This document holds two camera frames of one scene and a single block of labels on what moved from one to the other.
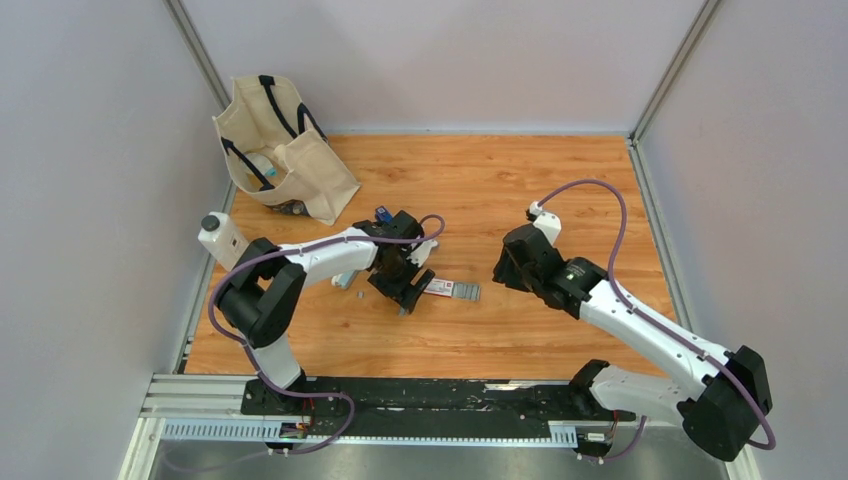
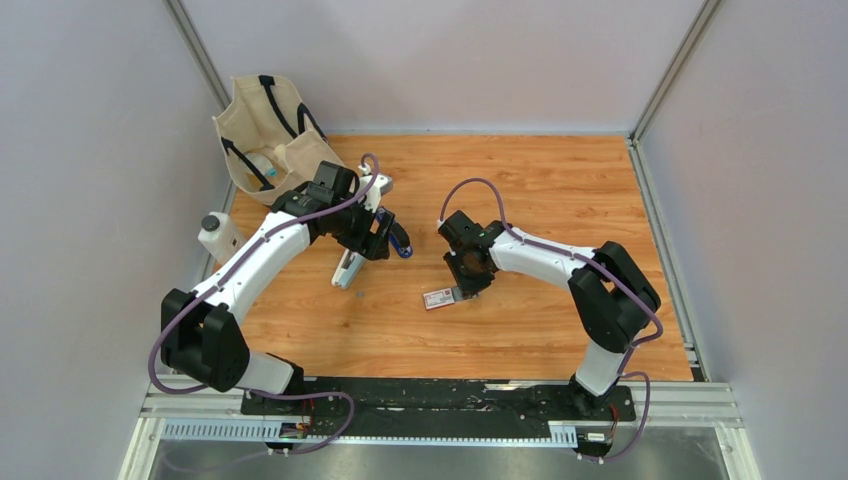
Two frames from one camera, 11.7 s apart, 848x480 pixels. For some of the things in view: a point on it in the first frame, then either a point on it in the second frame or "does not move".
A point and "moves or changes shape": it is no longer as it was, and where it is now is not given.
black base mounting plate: (436, 407) does not move
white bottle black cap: (221, 240) does not move
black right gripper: (503, 273) to (467, 287)
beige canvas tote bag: (267, 116) does not move
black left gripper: (397, 292) to (373, 246)
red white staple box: (461, 290) moves or changes shape
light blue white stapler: (343, 280) does not move
